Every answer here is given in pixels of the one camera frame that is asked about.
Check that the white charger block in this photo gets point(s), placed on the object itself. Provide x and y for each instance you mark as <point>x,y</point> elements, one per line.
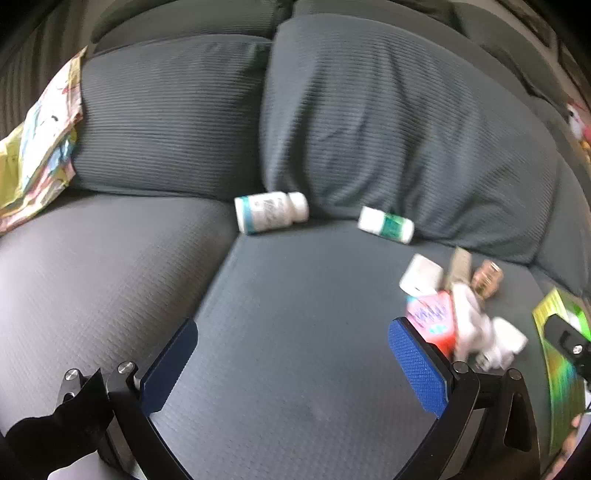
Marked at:
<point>419,274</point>

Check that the white pill bottle blue label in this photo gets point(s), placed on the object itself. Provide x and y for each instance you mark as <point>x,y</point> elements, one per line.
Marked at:
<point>265,212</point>

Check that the colourful printed cloth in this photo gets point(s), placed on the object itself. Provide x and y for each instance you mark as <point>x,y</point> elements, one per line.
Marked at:
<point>37,147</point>

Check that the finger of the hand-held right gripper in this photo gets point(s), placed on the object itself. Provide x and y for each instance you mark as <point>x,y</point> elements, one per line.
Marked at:
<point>565,337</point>

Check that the white plug adapter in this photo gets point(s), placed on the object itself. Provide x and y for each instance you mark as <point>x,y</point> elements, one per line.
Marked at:
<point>504,341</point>

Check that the tan knobby object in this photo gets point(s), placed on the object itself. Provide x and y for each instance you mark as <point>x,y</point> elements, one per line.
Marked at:
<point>487,278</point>

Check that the grey sofa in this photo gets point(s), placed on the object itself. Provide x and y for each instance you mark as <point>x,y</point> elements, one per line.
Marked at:
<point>300,332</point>

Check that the green cardboard box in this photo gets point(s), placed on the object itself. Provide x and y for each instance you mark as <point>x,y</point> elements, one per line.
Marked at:
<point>561,397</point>

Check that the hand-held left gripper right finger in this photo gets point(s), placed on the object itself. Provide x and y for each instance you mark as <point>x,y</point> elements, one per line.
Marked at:
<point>418,369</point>

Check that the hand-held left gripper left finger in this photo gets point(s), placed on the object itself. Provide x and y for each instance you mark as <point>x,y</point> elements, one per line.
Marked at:
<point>168,364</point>

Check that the white pill bottle green label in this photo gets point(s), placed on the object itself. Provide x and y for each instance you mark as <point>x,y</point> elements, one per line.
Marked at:
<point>385,225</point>

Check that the white plush toy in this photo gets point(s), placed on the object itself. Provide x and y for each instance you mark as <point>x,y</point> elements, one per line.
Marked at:
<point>577,117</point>

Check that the white plastic item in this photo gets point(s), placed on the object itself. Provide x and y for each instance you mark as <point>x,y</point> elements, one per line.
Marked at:
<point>466,318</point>

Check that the small brown box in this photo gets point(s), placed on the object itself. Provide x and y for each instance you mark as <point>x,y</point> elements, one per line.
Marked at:
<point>461,267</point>

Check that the black cloth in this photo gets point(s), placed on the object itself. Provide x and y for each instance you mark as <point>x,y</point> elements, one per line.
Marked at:
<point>55,434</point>

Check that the pink and red packet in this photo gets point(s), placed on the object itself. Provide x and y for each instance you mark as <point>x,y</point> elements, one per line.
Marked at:
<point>431,318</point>

